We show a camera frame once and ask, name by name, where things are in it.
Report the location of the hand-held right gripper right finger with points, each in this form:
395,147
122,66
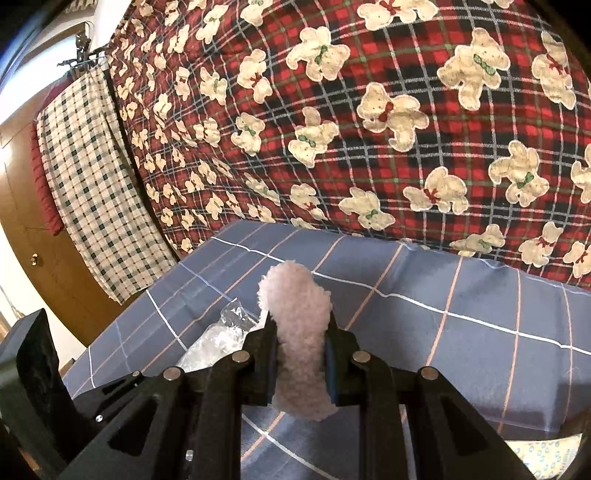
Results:
344,369

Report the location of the clear plastic bag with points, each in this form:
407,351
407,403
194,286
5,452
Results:
217,341

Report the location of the blue checked bedsheet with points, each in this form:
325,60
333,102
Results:
438,332

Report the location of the dark clothes hanger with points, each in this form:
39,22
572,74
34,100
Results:
83,55

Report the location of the metal wardrobe knob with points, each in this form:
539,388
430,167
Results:
33,260

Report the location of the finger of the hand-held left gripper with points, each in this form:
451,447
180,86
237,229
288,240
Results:
115,392

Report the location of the red plaid bear blanket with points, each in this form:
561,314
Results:
369,129

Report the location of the brown wooden wardrobe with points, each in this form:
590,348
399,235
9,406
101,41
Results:
51,277

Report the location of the red hanging garment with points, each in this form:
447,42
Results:
44,184

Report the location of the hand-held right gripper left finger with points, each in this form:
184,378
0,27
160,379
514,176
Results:
258,369

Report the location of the floral tissue box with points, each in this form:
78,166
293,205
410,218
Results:
540,457

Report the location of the beige checked hanging cloth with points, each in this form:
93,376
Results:
92,184

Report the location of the pink fluffy pad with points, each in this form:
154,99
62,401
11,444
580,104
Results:
298,323

